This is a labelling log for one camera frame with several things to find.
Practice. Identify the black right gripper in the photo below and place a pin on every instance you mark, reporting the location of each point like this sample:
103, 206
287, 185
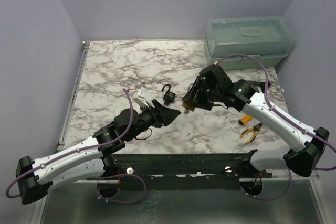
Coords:
199, 84

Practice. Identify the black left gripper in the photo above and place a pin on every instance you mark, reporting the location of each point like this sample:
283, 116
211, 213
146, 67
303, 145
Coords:
168, 115

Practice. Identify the black padlock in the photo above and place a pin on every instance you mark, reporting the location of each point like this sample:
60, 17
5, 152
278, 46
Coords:
168, 96

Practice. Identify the brass padlock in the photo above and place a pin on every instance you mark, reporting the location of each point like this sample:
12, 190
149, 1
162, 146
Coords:
188, 100

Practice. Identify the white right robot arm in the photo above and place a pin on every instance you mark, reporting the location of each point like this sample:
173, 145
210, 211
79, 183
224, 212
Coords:
305, 144

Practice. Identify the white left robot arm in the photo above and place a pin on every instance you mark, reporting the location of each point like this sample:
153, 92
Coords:
91, 157

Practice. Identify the yellow utility knife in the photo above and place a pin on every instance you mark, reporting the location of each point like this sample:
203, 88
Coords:
243, 121

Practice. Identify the black T-shaped tool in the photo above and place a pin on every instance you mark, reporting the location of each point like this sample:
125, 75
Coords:
262, 85

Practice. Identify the green translucent plastic toolbox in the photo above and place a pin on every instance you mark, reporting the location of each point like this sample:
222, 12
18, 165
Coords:
267, 39

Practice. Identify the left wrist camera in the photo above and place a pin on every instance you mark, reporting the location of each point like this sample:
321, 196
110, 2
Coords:
139, 96

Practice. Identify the yellow-handled pliers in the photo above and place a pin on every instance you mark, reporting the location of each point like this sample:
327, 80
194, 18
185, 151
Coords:
255, 130

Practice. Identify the black base frame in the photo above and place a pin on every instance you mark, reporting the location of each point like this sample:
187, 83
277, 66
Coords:
182, 171

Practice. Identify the aluminium side rail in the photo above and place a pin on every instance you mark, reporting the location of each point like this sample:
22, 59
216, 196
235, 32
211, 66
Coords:
65, 127

